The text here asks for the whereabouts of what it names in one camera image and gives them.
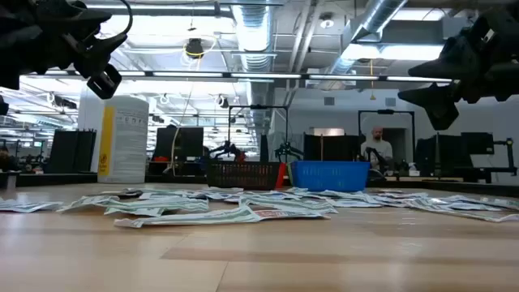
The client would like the black partition panel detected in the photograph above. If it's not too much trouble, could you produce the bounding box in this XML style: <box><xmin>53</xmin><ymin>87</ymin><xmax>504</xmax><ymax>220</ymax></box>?
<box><xmin>302</xmin><ymin>133</ymin><xmax>362</xmax><ymax>162</ymax></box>
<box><xmin>47</xmin><ymin>129</ymin><xmax>97</xmax><ymax>174</ymax></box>

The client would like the black plastic basket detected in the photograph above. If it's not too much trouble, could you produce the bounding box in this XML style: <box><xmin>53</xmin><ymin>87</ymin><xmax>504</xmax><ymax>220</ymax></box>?
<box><xmin>205</xmin><ymin>161</ymin><xmax>281</xmax><ymax>191</ymax></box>

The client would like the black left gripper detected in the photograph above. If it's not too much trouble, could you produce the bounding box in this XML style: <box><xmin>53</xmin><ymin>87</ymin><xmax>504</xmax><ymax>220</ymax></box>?
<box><xmin>0</xmin><ymin>0</ymin><xmax>129</xmax><ymax>101</ymax></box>

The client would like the black station frame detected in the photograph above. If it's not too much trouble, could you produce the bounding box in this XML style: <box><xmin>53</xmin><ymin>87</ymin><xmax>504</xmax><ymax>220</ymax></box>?
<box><xmin>358</xmin><ymin>109</ymin><xmax>416</xmax><ymax>171</ymax></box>

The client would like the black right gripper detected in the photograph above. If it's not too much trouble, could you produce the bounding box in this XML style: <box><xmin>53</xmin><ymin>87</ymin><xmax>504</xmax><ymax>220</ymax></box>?
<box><xmin>397</xmin><ymin>7</ymin><xmax>519</xmax><ymax>131</ymax></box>

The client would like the green white strip packet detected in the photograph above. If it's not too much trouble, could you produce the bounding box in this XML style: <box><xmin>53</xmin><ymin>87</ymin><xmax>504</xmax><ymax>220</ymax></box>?
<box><xmin>409</xmin><ymin>198</ymin><xmax>519</xmax><ymax>223</ymax></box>
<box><xmin>238</xmin><ymin>196</ymin><xmax>338</xmax><ymax>215</ymax></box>
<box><xmin>56</xmin><ymin>195</ymin><xmax>121</xmax><ymax>214</ymax></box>
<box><xmin>114</xmin><ymin>204</ymin><xmax>261</xmax><ymax>229</ymax></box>
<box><xmin>103</xmin><ymin>197</ymin><xmax>210</xmax><ymax>217</ymax></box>

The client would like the black table frame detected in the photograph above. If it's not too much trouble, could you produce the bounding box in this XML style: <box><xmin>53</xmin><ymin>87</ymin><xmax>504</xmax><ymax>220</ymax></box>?
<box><xmin>0</xmin><ymin>172</ymin><xmax>519</xmax><ymax>199</ymax></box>

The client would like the red white strip packet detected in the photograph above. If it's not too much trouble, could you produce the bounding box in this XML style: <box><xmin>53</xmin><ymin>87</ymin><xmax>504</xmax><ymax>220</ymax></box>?
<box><xmin>253</xmin><ymin>208</ymin><xmax>330</xmax><ymax>222</ymax></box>

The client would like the person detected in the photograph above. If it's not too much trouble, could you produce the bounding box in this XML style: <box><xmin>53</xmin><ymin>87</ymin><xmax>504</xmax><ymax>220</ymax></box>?
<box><xmin>360</xmin><ymin>126</ymin><xmax>393</xmax><ymax>171</ymax></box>

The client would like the white blue-print square packet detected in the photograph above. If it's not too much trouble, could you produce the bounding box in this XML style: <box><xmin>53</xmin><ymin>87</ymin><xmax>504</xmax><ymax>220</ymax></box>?
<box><xmin>326</xmin><ymin>197</ymin><xmax>382</xmax><ymax>208</ymax></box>
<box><xmin>101</xmin><ymin>188</ymin><xmax>144</xmax><ymax>200</ymax></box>
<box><xmin>0</xmin><ymin>197</ymin><xmax>64</xmax><ymax>214</ymax></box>
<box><xmin>364</xmin><ymin>192</ymin><xmax>410</xmax><ymax>205</ymax></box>
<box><xmin>137</xmin><ymin>190</ymin><xmax>191</xmax><ymax>202</ymax></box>
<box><xmin>222</xmin><ymin>189</ymin><xmax>285</xmax><ymax>203</ymax></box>
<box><xmin>444</xmin><ymin>195</ymin><xmax>519</xmax><ymax>212</ymax></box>

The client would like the long ceiling light strip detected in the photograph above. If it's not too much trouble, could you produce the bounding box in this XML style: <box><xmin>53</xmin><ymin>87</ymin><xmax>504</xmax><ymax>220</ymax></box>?
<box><xmin>19</xmin><ymin>71</ymin><xmax>453</xmax><ymax>84</ymax></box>

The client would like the silver ceiling duct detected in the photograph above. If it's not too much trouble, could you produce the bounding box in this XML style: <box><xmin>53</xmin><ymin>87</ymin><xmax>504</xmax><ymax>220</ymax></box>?
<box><xmin>328</xmin><ymin>0</ymin><xmax>409</xmax><ymax>76</ymax></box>
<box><xmin>230</xmin><ymin>0</ymin><xmax>277</xmax><ymax>135</ymax></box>

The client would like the white wipes canister yellow label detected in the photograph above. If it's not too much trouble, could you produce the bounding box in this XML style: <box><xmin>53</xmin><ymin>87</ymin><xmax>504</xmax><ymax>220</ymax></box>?
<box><xmin>97</xmin><ymin>95</ymin><xmax>150</xmax><ymax>184</ymax></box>

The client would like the black hanging ceiling camera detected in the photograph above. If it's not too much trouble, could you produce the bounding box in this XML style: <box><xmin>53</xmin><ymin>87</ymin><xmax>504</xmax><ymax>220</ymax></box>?
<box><xmin>185</xmin><ymin>38</ymin><xmax>206</xmax><ymax>60</ymax></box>

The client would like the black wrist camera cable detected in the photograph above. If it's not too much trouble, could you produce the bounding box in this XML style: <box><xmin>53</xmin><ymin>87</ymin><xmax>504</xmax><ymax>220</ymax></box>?
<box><xmin>116</xmin><ymin>0</ymin><xmax>135</xmax><ymax>38</ymax></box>

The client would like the blue plastic basket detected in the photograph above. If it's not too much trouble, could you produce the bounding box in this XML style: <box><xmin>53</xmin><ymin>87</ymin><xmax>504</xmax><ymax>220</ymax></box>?
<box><xmin>290</xmin><ymin>160</ymin><xmax>371</xmax><ymax>192</ymax></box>

